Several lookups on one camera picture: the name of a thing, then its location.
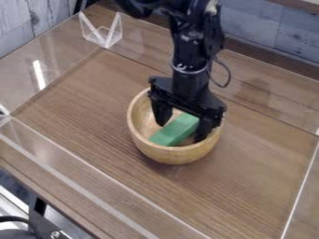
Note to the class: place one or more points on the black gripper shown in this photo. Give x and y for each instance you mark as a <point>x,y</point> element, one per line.
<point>186,92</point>

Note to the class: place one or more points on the green rectangular stick block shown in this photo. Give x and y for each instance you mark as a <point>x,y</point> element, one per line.
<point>171,134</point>

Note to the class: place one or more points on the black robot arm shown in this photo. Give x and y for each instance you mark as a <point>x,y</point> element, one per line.
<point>198,40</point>

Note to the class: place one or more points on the wooden bowl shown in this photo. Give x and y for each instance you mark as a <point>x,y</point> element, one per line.
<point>143,127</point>

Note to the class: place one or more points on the clear acrylic tray wall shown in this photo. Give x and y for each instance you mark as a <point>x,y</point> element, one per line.
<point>98,201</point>

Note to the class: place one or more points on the clear acrylic corner bracket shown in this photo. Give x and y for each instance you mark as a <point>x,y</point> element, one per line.
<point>102,36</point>

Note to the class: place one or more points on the black metal table frame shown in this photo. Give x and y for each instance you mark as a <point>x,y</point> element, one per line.
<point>47,229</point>

